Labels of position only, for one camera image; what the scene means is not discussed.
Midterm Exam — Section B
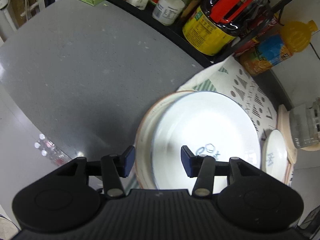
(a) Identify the white plate with blue script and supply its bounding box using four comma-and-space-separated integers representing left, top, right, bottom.
151, 92, 262, 190

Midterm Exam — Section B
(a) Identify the orange juice bottle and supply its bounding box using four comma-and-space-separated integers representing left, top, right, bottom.
240, 20, 318, 77

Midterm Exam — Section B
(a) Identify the pack of water bottles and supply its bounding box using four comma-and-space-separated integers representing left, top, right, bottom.
34, 133, 74, 167

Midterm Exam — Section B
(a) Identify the patterned fringed table mat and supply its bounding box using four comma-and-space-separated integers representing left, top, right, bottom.
176, 56, 294, 189

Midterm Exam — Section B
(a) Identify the small white label bottle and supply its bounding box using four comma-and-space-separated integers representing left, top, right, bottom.
152, 0, 198, 26

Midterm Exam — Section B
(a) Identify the black metal storage rack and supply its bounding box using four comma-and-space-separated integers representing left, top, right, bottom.
104, 0, 320, 67

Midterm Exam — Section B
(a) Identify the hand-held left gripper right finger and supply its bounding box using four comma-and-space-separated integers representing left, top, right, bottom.
180, 145, 263, 197

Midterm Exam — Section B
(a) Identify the white plate with flower print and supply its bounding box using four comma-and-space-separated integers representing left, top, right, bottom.
135, 91, 195, 189

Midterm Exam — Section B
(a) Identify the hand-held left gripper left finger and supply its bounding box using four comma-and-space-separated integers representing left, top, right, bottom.
54, 145, 136, 198

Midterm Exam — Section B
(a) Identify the dark sauce bottle red handle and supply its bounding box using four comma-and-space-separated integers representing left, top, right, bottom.
182, 0, 268, 56

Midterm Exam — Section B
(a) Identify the small white plate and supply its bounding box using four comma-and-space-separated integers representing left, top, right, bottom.
261, 129, 290, 180

